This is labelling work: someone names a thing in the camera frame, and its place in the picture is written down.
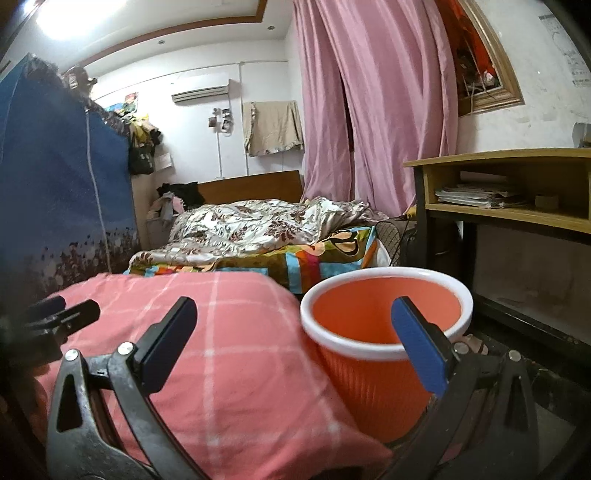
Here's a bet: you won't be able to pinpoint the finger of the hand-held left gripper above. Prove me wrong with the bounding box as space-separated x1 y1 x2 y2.
23 295 66 324
0 299 101 370

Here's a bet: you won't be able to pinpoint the orange bin with white rim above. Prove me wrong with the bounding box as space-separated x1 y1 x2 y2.
300 266 475 433

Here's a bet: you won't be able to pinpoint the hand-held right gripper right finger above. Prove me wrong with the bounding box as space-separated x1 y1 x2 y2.
388 296 541 480

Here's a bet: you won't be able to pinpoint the beige nightstand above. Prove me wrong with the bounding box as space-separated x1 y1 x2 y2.
146 217 174 248

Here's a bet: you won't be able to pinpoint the pink checked quilt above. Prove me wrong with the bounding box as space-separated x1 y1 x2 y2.
32 271 394 480

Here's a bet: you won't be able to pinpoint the beige hanging towel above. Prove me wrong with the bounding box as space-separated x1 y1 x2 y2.
243 100 306 158

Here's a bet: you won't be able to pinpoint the yellow hanging clothes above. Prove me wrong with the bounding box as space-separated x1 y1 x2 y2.
129 115 163 148

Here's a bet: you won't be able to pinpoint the brown hat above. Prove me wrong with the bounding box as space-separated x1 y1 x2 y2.
62 65 99 92

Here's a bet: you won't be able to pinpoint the stack of papers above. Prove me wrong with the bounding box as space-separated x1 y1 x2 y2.
435 183 527 210

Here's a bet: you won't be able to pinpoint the wooden headboard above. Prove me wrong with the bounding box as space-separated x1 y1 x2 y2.
198 170 304 206

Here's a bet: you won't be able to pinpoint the pink curtain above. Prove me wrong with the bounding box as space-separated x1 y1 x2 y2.
293 0 461 219

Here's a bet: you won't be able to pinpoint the pile of clothes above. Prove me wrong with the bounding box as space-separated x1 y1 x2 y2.
148 182 205 227

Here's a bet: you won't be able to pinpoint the gold framed picture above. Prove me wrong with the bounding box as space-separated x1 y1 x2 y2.
444 0 525 116

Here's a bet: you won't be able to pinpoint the blue fabric wardrobe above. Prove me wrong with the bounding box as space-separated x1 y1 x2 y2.
0 53 142 302

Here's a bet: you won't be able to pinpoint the wall photos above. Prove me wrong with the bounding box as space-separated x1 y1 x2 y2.
207 106 232 137

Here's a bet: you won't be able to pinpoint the white air conditioner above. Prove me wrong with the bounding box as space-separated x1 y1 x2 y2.
171 78 231 103

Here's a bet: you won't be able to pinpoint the colourful wall poster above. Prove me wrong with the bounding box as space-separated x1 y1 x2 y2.
108 92 140 114

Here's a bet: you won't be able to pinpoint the black hanging bag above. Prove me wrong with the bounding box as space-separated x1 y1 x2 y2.
128 145 156 175

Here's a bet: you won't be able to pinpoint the floral satin quilt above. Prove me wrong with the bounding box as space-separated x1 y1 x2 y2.
129 197 389 274

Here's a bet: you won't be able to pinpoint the colourful cartoon bed sheet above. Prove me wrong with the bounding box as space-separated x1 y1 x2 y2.
124 225 380 296

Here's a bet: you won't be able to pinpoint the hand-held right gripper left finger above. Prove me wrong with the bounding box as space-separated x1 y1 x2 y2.
45 296 204 480

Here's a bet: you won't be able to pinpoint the wooden desk with black legs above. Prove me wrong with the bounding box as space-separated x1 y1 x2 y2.
403 148 591 334

